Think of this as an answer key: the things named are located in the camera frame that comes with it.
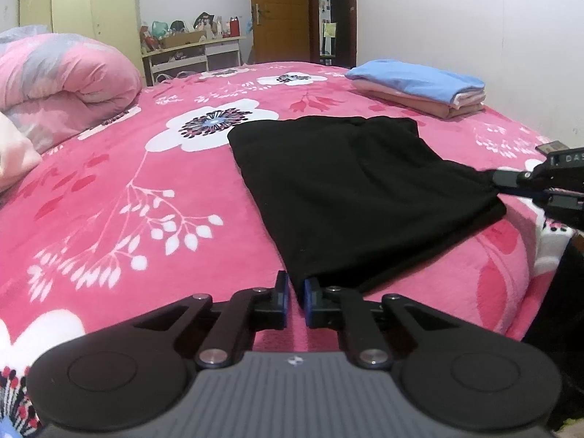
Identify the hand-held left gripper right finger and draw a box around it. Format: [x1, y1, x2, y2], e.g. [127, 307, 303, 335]
[303, 277, 458, 370]

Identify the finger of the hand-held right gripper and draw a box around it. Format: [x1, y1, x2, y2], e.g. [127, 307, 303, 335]
[490, 169, 548, 195]

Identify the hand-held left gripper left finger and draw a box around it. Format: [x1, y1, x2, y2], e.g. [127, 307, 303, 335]
[135, 270, 289, 370]

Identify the black t-shirt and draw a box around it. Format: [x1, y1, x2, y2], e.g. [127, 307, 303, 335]
[227, 116, 508, 295]

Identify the white folded garment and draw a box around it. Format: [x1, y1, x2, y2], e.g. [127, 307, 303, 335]
[449, 90, 487, 107]

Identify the blue folded garment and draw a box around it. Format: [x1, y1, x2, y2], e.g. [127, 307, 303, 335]
[344, 59, 485, 105]

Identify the pink floral blanket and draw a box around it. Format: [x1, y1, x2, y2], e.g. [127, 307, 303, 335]
[0, 59, 584, 438]

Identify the white cluttered desk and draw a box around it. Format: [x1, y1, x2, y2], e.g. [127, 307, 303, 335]
[141, 11, 247, 87]

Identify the wooden door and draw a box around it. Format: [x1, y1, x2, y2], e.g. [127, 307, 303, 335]
[249, 0, 316, 65]

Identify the cardboard box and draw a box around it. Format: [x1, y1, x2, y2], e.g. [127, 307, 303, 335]
[160, 32, 204, 49]

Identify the cream fleece garment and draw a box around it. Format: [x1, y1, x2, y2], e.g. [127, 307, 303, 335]
[0, 112, 43, 192]

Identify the pink grey quilt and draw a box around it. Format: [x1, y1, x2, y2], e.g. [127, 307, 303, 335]
[0, 25, 143, 155]

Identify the pale yellow wardrobe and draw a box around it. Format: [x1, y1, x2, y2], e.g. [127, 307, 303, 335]
[17, 0, 143, 85]

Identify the brown door frame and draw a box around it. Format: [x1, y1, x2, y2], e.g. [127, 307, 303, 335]
[308, 0, 357, 68]

